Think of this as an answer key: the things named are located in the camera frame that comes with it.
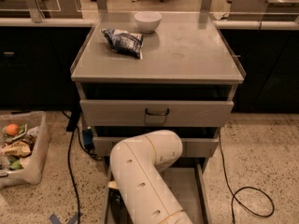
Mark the grey top drawer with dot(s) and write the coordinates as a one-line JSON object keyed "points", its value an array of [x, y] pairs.
{"points": [[156, 113]]}

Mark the orange fruit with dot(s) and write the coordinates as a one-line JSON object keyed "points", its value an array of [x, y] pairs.
{"points": [[12, 129]]}

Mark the green snack item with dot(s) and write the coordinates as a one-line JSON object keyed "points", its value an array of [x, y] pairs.
{"points": [[16, 165]]}

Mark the grey bottom drawer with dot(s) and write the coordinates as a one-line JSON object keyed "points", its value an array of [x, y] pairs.
{"points": [[185, 182]]}

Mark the clear plastic bin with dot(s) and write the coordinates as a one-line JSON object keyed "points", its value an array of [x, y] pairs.
{"points": [[32, 172]]}

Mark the white ceramic bowl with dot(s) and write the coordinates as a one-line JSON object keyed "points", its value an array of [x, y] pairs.
{"points": [[147, 21]]}

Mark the grey drawer cabinet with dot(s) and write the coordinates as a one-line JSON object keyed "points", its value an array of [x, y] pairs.
{"points": [[184, 59]]}

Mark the blue power adapter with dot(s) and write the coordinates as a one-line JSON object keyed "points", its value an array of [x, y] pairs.
{"points": [[87, 137]]}

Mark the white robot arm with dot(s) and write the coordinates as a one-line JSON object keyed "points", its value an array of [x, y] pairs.
{"points": [[136, 164]]}

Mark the blue chip bag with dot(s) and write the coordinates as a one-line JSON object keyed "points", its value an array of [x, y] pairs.
{"points": [[123, 42]]}

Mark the yellow snack bag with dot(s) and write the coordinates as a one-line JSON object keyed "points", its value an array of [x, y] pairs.
{"points": [[18, 149]]}

